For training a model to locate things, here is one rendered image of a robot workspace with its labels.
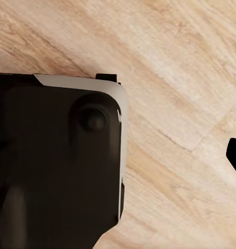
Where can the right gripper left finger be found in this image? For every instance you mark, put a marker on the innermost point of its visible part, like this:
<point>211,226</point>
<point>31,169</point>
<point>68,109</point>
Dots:
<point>9,156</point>

